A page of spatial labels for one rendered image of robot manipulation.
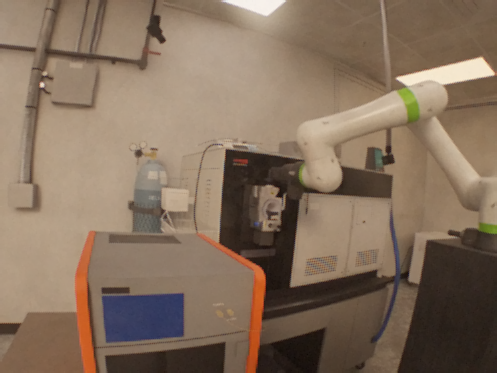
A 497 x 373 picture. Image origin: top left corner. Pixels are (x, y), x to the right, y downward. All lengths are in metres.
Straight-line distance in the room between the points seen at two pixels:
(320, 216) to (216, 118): 1.33
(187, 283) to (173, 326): 0.09
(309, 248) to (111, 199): 1.47
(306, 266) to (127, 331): 1.08
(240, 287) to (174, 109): 1.89
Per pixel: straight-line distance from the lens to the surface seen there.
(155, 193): 1.85
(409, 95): 0.93
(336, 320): 1.69
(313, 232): 1.44
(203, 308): 0.56
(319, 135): 0.85
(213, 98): 2.43
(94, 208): 2.22
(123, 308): 0.53
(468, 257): 1.03
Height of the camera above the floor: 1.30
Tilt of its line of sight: 2 degrees down
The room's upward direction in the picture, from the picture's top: 4 degrees clockwise
